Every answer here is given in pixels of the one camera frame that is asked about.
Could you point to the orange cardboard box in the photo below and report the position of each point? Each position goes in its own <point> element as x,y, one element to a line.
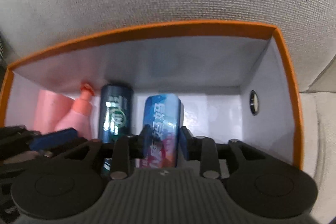
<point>239,76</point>

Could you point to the blue pink snack packet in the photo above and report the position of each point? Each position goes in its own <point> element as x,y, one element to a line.
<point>162,116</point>

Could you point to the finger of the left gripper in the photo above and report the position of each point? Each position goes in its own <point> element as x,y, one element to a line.
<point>54,139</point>

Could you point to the pink cylindrical cup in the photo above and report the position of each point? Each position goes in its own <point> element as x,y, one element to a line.
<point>51,108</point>

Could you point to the pink pump bottle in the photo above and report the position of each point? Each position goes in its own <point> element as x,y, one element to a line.
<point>79,115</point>

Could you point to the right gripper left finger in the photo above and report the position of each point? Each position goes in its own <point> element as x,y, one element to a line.
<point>73,181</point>

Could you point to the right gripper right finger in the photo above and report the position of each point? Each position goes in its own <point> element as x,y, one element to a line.
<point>256,181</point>

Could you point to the beige fabric sofa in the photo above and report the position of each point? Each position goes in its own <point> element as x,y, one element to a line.
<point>308,27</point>

